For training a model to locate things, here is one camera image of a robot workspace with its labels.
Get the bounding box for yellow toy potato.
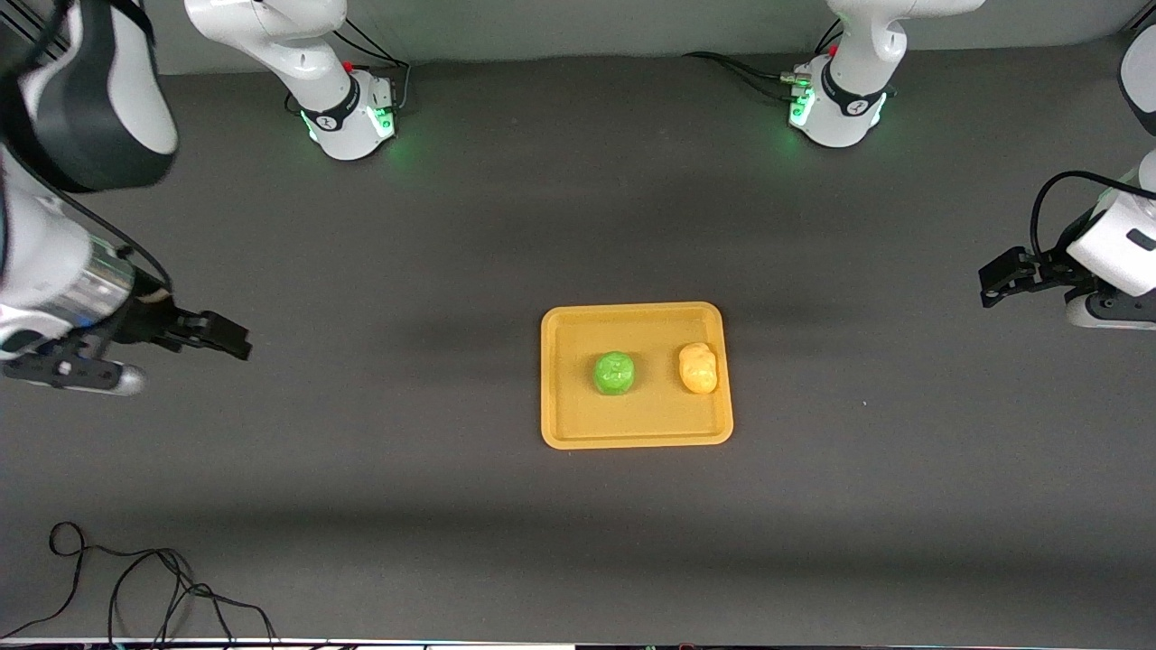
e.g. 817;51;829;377
678;341;719;395

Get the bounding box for green toy apple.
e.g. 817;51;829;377
592;351;639;396

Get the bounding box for yellow plastic tray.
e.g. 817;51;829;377
540;302;734;450

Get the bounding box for thin black loose cable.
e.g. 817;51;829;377
0;522;277;647

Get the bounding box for black right arm base cables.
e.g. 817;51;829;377
332;16;413;116

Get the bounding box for black arm base cables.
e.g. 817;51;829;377
682;16;843;102
332;16;413;116

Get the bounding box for black left arm base cables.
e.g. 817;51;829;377
682;16;843;102

